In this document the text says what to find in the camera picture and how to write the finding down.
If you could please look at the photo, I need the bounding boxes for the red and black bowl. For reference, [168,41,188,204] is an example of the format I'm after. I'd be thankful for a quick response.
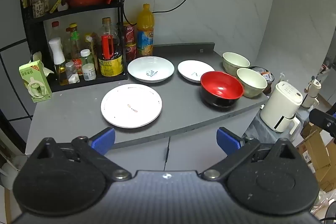
[201,71,244,109]

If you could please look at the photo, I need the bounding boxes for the cream bowl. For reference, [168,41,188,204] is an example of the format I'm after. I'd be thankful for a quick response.
[236,68,268,98]
[222,52,250,77]

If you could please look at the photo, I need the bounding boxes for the small white Bakery plate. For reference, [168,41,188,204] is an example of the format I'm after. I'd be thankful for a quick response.
[178,60,215,84]

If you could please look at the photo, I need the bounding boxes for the white plate Sweet print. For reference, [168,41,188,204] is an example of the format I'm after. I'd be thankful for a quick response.
[127,56,175,83]

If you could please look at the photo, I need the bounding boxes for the small white appliance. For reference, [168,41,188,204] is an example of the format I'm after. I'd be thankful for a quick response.
[302,79,321,109]

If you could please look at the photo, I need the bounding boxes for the cardboard boxes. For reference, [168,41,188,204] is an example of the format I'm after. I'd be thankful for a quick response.
[297,123,335,192]

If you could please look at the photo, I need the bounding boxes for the large flat white plate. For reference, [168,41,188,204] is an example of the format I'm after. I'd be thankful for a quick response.
[100,84,163,129]

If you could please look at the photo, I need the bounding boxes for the white electric kettle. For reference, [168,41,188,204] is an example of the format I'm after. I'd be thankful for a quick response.
[260,81,303,135]

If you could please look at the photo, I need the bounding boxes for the white lid seasoning jar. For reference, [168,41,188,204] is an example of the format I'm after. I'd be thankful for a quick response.
[80,49,96,81]

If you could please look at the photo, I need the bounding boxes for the pot with plastic bags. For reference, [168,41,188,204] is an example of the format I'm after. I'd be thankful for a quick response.
[249,66,274,96]

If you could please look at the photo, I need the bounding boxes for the small clear spice jar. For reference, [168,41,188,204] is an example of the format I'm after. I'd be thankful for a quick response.
[66,61,80,84]

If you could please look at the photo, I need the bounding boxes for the red can lower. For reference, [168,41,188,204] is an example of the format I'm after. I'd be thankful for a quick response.
[125,43,137,62]

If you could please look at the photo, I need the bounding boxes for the red can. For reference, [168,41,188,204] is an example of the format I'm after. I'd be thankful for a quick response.
[125,43,137,62]
[123,22,135,44]

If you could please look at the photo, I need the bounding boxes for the green carton box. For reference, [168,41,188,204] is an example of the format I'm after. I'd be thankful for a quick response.
[19,60,52,103]

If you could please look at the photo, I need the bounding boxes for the white cap oil bottle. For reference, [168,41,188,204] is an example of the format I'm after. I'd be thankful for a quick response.
[49,37,68,86]

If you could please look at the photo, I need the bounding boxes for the red can upper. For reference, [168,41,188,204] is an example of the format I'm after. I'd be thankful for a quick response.
[123,22,135,44]

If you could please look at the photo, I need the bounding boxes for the orange juice bottle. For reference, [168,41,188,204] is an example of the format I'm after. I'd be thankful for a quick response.
[137,3,155,57]

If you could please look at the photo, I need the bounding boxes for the black metal shelf rack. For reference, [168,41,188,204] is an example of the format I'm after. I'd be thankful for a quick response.
[21,0,127,92]

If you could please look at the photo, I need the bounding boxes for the soy sauce jug red handle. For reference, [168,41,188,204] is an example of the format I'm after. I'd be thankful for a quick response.
[98,17,123,77]

